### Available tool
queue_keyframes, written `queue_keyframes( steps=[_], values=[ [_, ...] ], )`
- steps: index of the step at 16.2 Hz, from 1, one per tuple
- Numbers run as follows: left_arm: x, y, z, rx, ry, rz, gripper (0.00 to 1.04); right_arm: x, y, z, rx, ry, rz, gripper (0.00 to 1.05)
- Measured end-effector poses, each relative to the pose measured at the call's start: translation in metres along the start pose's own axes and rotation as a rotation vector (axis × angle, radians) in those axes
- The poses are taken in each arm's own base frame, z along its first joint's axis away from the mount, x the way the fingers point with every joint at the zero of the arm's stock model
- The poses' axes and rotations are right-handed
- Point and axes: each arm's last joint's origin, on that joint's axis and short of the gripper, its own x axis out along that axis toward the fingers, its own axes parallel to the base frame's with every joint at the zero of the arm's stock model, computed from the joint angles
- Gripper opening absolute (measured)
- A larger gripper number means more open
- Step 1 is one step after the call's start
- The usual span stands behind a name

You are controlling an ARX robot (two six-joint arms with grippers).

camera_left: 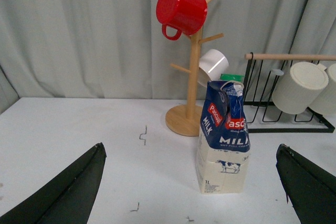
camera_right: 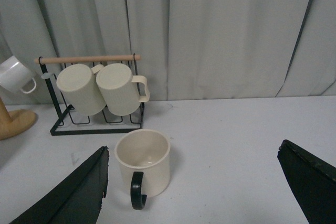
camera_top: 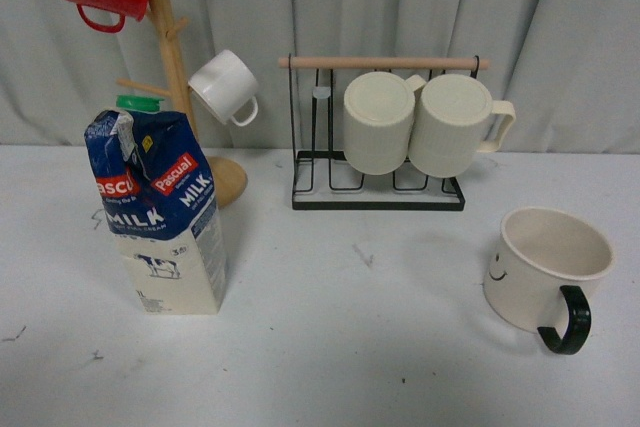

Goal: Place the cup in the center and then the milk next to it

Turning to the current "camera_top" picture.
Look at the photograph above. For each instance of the cream ribbed mug left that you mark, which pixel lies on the cream ribbed mug left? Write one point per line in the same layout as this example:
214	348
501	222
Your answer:
378	119

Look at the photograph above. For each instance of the cream ribbed mug right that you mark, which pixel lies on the cream ribbed mug right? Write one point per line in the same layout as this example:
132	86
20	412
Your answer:
456	117

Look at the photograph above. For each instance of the white enamel mug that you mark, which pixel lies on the white enamel mug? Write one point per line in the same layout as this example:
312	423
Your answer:
227	89

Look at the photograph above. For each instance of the blue white milk carton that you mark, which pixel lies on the blue white milk carton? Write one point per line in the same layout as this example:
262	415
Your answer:
159	198

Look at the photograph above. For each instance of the cream smiley mug black handle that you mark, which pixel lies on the cream smiley mug black handle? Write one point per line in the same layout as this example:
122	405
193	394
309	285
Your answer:
545	269

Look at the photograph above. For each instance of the wooden mug tree stand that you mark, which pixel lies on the wooden mug tree stand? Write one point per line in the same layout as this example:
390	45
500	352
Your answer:
230	178

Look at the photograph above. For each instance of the grey curtain backdrop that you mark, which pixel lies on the grey curtain backdrop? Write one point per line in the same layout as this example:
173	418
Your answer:
570	67

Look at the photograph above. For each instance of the black wire cup rack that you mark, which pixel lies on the black wire cup rack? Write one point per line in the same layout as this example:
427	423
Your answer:
322	179

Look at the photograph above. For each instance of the cream ribbed mug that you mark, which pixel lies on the cream ribbed mug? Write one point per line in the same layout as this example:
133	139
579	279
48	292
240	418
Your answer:
456	117
378	119

